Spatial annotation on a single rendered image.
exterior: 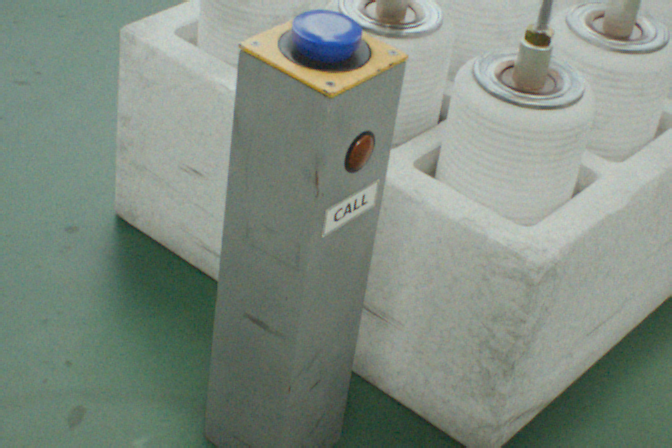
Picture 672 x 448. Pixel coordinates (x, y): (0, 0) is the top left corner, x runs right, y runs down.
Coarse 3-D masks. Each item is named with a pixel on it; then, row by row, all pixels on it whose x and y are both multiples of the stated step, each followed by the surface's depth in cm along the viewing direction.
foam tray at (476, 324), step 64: (192, 0) 107; (128, 64) 103; (192, 64) 99; (128, 128) 107; (192, 128) 101; (128, 192) 110; (192, 192) 105; (384, 192) 91; (448, 192) 90; (576, 192) 96; (640, 192) 93; (192, 256) 108; (384, 256) 93; (448, 256) 89; (512, 256) 85; (576, 256) 89; (640, 256) 101; (384, 320) 96; (448, 320) 92; (512, 320) 88; (576, 320) 96; (640, 320) 109; (384, 384) 99; (448, 384) 94; (512, 384) 91
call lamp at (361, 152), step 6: (366, 138) 77; (372, 138) 77; (360, 144) 76; (366, 144) 77; (372, 144) 77; (354, 150) 76; (360, 150) 76; (366, 150) 77; (354, 156) 76; (360, 156) 77; (366, 156) 77; (354, 162) 77; (360, 162) 77; (354, 168) 77
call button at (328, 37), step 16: (304, 16) 75; (320, 16) 75; (336, 16) 76; (304, 32) 74; (320, 32) 74; (336, 32) 74; (352, 32) 74; (304, 48) 74; (320, 48) 73; (336, 48) 73; (352, 48) 74
